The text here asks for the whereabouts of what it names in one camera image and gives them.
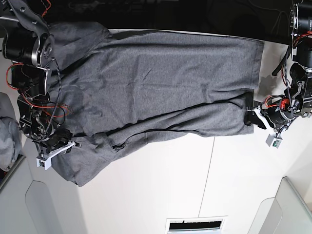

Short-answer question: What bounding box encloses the thin grey background cable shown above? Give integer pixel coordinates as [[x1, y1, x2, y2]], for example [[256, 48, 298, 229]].
[[270, 9, 293, 39]]

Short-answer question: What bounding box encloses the dark grey t-shirt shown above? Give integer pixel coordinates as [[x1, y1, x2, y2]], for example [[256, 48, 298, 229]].
[[48, 22, 264, 186]]

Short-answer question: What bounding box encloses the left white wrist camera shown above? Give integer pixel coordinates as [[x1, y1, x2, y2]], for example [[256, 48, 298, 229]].
[[266, 133, 283, 148]]

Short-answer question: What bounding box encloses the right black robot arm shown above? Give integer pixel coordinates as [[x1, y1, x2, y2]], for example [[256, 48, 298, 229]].
[[0, 0, 81, 159]]

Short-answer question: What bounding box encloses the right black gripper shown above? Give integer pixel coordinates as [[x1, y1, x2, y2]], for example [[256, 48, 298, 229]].
[[39, 129, 81, 158]]

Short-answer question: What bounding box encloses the white bin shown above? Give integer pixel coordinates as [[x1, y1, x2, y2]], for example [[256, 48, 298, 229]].
[[0, 157, 59, 234], [248, 176, 312, 234]]

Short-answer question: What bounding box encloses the left white bin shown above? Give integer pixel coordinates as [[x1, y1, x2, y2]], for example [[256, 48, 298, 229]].
[[0, 157, 59, 234]]

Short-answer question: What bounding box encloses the right white bin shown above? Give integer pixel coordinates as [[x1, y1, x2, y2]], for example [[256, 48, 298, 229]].
[[248, 176, 312, 234]]

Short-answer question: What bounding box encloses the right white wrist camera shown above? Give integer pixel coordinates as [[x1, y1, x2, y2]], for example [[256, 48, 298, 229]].
[[36, 156, 52, 170]]

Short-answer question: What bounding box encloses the light grey clothes pile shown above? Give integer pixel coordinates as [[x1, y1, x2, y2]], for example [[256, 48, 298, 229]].
[[0, 92, 22, 172]]

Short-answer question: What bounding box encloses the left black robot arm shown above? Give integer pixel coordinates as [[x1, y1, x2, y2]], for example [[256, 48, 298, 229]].
[[244, 0, 312, 134]]

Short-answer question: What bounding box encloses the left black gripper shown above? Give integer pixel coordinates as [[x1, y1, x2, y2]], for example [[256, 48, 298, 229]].
[[244, 98, 296, 133]]

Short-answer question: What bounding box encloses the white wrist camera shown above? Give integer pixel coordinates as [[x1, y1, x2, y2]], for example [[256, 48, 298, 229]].
[[266, 133, 283, 148], [36, 156, 52, 170]]

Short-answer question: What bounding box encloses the black braided cable sleeve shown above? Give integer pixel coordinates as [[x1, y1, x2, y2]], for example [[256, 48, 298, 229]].
[[272, 43, 292, 78]]

